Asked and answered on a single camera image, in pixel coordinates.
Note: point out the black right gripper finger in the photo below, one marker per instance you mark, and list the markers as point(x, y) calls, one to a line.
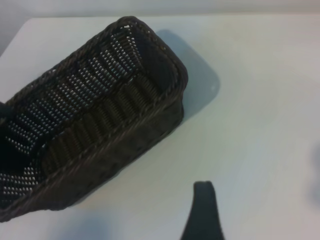
point(202, 215)

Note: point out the dark brown woven wicker basket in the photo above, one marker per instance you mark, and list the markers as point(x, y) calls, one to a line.
point(112, 140)

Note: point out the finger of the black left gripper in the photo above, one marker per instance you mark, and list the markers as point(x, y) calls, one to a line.
point(4, 111)
point(12, 157)

